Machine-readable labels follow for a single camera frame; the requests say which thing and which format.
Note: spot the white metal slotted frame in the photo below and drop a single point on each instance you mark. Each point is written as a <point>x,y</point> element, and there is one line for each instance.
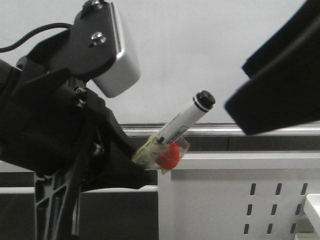
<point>209,196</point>

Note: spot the aluminium whiteboard tray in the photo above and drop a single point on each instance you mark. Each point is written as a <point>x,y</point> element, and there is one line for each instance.
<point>225,129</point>

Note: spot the white whiteboard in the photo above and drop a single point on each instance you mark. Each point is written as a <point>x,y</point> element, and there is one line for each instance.
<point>186,46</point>

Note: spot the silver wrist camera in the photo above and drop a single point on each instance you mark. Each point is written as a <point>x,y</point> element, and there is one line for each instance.
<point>101,48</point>

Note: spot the white black whiteboard marker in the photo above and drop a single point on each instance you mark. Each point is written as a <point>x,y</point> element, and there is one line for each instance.
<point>172,132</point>

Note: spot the white plastic bin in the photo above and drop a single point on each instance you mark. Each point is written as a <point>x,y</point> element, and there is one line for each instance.
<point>312,211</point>

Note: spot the red round magnet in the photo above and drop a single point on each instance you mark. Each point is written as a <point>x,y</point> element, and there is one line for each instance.
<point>170,158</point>

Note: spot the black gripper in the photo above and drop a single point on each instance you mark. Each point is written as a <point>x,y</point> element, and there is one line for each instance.
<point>53,125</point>

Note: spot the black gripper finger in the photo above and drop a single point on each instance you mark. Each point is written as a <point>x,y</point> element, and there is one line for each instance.
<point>125,165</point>
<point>283,89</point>

